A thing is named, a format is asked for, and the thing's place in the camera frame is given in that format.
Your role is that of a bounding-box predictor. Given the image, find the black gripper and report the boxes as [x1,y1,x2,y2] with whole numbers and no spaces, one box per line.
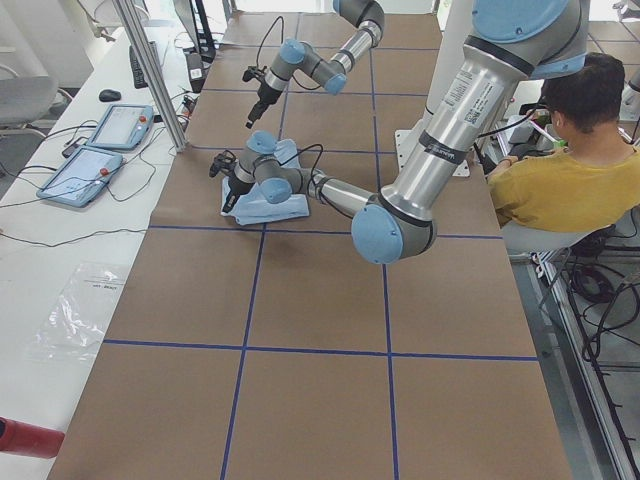
[245,83,278,129]
[221,172,253,214]

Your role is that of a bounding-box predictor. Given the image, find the light blue button shirt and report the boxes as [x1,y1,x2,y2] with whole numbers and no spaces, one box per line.
[221,139,309,226]

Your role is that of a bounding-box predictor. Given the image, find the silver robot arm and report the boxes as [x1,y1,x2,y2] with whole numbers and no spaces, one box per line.
[242,0,385,128]
[210,1,589,264]

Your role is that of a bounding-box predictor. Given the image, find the black keyboard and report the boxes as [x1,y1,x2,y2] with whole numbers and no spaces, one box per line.
[129,41,161,89]

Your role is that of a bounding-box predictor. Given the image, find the upper blue teach pendant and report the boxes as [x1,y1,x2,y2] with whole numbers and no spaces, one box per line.
[86,103,154,152]

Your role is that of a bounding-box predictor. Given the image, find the blue teach pendant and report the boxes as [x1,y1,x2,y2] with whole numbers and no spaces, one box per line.
[36,146,124,208]
[86,103,154,152]

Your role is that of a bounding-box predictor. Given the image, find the lower blue teach pendant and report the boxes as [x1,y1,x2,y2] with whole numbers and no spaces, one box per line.
[36,146,124,208]

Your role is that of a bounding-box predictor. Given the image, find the black computer mouse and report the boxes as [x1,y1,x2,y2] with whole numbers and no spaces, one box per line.
[99,89,122,103]

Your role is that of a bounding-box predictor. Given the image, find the clear plastic zip bag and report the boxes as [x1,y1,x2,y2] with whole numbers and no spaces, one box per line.
[25,262,130,363]

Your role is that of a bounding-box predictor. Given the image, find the grey office chair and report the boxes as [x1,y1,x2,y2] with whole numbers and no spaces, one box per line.
[1,76,58,127]

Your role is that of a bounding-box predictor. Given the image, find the red cylinder bottle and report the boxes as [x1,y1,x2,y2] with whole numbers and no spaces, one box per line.
[1,417,65,459]

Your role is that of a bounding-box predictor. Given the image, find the person in yellow shirt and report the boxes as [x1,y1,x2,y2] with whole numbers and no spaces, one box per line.
[487,52,639,233]

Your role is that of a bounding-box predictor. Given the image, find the aluminium frame post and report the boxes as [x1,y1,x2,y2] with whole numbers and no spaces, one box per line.
[113,0,187,153]

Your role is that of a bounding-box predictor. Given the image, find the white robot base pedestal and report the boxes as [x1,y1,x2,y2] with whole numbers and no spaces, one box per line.
[394,0,471,178]

